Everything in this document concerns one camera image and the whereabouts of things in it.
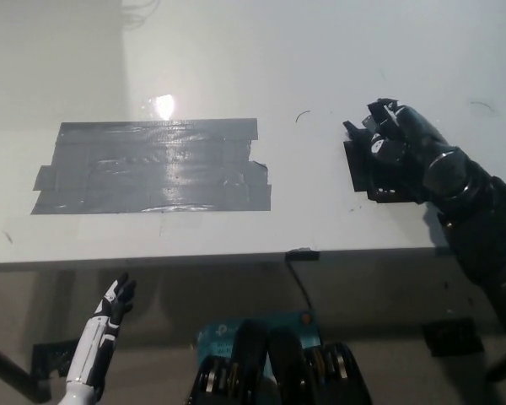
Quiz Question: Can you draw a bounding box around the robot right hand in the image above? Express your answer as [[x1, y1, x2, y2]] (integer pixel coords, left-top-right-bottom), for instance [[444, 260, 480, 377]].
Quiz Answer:
[[343, 97, 452, 203]]

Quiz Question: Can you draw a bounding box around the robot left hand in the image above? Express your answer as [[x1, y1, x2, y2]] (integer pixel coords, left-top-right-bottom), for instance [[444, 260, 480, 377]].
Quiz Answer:
[[65, 272, 137, 387]]

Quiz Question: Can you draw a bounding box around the black desk leg bar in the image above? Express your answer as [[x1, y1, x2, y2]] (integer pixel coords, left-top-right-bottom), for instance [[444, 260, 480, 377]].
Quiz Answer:
[[0, 337, 51, 402]]

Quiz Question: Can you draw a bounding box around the black tape patch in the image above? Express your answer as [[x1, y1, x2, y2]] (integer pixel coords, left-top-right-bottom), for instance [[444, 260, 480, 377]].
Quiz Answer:
[[343, 138, 425, 207]]

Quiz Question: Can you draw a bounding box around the grey tape patch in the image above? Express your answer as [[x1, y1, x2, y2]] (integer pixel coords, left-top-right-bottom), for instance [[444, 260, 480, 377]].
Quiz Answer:
[[30, 118, 273, 215]]

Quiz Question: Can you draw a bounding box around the thin black cable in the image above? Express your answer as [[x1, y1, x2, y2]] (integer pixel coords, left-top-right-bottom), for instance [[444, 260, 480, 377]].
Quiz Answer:
[[287, 260, 314, 312]]

